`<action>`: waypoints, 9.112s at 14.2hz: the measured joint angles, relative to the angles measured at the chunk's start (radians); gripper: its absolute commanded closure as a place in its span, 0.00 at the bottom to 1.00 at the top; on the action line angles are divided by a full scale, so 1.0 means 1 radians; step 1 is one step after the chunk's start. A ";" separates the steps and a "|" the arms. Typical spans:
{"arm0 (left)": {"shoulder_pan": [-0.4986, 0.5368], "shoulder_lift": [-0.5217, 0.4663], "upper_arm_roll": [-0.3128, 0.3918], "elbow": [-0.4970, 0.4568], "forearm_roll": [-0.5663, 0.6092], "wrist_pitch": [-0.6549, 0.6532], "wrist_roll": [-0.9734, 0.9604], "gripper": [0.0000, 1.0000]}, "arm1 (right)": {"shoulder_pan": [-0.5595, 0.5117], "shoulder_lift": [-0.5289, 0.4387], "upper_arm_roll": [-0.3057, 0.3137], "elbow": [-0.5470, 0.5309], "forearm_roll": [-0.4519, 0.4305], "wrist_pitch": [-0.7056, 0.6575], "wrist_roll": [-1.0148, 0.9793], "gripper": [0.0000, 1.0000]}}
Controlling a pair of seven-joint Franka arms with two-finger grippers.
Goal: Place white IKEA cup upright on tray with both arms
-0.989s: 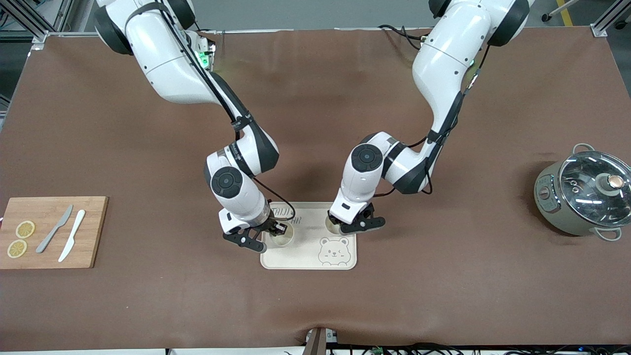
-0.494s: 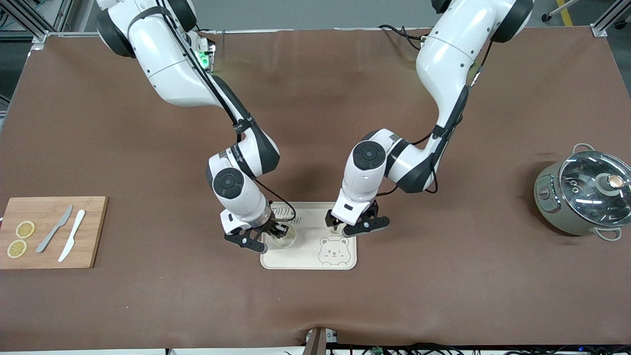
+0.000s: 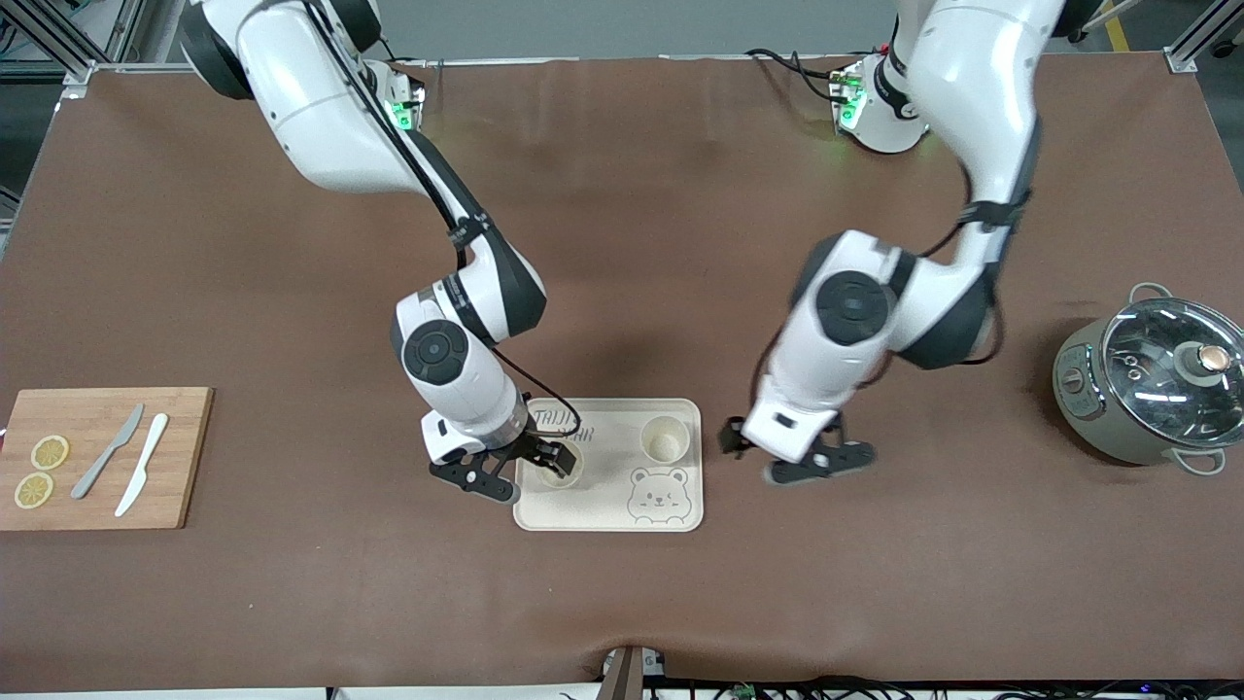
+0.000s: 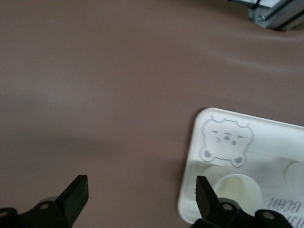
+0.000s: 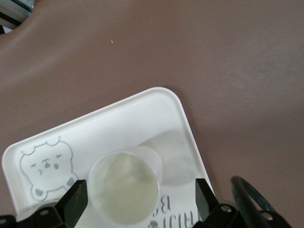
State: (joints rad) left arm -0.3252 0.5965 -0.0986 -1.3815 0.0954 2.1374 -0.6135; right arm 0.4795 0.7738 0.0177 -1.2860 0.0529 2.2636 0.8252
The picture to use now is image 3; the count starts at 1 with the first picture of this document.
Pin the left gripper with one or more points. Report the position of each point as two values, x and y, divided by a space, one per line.
731 435

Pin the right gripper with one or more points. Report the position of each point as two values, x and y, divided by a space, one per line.
534 446

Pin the white plastic cup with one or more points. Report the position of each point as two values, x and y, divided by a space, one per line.
564 479
666 442

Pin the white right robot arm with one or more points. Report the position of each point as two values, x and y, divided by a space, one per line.
321 117

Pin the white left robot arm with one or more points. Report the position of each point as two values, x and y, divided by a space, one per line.
982 87

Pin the beige tray with bear print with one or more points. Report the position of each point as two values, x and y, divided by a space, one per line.
603 506

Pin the green electric cooking pot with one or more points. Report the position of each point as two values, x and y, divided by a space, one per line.
1118 437

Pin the white plastic knife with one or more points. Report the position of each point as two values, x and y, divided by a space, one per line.
144 462

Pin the glass pot lid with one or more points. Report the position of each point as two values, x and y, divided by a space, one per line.
1147 389

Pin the grey plastic knife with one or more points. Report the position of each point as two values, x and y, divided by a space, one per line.
107 452

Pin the wooden cutting board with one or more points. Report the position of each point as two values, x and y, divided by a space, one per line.
87 510

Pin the yellow lemon slice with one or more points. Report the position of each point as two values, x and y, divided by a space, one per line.
34 490
50 452

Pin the metal bracket at table edge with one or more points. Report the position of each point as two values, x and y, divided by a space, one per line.
627 676

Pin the aluminium frame profile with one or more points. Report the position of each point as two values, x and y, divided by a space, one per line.
58 39
1200 34

